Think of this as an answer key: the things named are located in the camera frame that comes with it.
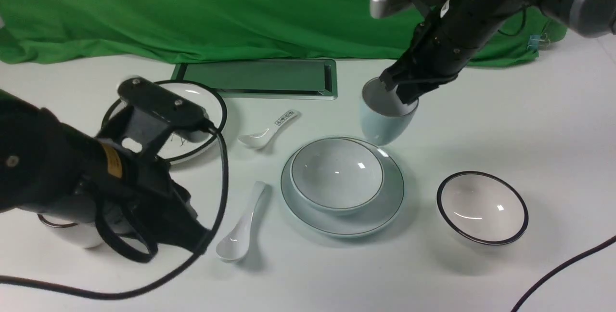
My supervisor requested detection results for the black cable on table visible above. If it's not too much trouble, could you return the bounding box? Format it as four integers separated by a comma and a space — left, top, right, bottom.
510, 235, 616, 312

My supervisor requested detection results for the metal table cable hatch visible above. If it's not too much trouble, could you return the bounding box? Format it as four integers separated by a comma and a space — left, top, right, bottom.
171, 58, 337, 101

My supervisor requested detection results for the blue binder clip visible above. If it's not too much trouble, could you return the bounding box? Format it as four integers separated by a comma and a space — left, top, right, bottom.
526, 34, 552, 53

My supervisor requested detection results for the small printed white spoon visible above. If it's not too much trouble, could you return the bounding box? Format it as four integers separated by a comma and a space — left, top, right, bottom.
237, 109, 301, 150

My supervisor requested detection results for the green backdrop cloth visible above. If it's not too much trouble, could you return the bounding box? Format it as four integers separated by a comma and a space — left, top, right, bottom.
0, 0, 568, 69

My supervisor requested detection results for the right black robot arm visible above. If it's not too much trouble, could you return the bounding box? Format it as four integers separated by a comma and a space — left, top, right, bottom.
370, 0, 616, 104

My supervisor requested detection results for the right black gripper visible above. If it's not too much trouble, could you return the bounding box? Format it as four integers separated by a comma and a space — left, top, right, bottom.
379, 0, 524, 104

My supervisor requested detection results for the plain white ceramic spoon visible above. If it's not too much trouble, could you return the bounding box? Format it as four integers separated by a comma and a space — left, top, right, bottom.
216, 181, 268, 263

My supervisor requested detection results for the black camera cable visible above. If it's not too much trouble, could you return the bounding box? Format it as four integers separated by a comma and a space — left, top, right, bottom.
0, 122, 229, 300

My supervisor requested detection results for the pale blue thin-rimmed bowl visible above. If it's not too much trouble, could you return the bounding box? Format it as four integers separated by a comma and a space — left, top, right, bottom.
290, 137, 385, 215

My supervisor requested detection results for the black-rimmed illustrated plate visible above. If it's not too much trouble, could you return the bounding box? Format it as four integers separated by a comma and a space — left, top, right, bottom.
101, 79, 228, 164

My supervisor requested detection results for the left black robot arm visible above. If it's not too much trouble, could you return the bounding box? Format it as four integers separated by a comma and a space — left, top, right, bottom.
1, 92, 212, 263

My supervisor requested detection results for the pale blue plate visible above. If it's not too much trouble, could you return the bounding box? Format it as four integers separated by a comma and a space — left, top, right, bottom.
280, 136, 405, 239

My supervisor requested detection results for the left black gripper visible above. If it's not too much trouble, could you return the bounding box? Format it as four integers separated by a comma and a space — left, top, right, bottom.
72, 139, 213, 263

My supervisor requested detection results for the black-rimmed white cup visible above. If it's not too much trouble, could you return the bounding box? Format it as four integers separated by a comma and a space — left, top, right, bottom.
37, 214, 104, 249

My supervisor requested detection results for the pale blue ceramic cup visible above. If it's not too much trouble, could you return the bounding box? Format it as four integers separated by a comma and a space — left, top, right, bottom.
360, 78, 419, 146

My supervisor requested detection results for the black-rimmed white bowl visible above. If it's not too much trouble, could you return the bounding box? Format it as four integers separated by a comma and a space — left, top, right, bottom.
436, 171, 529, 250

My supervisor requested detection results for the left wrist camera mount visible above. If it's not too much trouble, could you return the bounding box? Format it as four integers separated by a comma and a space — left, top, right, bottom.
96, 77, 217, 158

